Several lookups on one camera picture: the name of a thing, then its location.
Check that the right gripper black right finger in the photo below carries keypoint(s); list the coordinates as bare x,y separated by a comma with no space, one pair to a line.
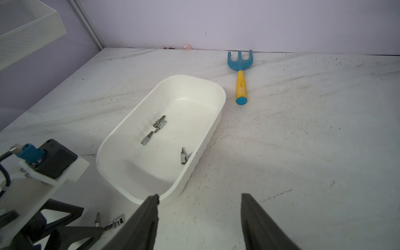
259,230

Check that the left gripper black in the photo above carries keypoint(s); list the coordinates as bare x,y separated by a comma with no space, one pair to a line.
18,225

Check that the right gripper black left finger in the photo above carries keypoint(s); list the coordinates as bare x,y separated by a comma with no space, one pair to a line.
140,231

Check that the metal screwdriver bit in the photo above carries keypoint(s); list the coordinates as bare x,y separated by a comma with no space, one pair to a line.
114,224
183,157
147,138
160,125
158,121
187,156

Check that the white plastic storage box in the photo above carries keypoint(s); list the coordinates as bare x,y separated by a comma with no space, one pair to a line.
192,108

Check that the white mesh two-tier shelf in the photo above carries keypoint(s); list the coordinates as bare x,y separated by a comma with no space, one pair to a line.
27,26

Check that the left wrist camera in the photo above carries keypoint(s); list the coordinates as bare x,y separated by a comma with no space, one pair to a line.
50,159

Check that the blue toy rake yellow handle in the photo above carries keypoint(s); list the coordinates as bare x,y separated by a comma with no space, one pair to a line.
240,65

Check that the pink scrap at wall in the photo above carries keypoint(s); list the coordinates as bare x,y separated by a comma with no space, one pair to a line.
187,47

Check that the aluminium frame rails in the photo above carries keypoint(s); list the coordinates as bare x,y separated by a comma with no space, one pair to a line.
88,25

